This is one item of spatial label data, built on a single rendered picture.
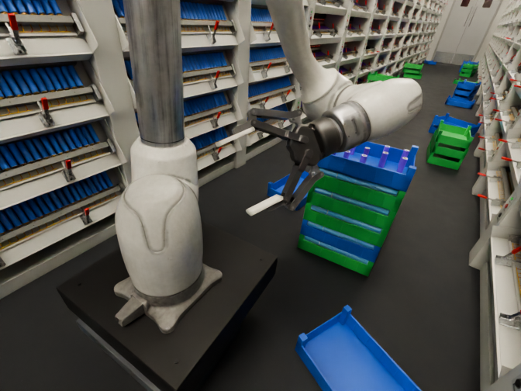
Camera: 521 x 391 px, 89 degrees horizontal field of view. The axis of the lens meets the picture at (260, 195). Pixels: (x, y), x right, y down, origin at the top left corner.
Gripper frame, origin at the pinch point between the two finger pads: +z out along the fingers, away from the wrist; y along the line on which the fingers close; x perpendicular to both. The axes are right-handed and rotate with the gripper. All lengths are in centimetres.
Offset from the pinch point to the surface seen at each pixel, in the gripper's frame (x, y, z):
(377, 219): 26, 37, -42
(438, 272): 30, 75, -64
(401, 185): 17, 26, -48
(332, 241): 41, 45, -31
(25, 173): 52, -21, 51
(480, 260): 26, 78, -82
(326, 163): 32.7, 13.3, -34.8
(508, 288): 4, 67, -63
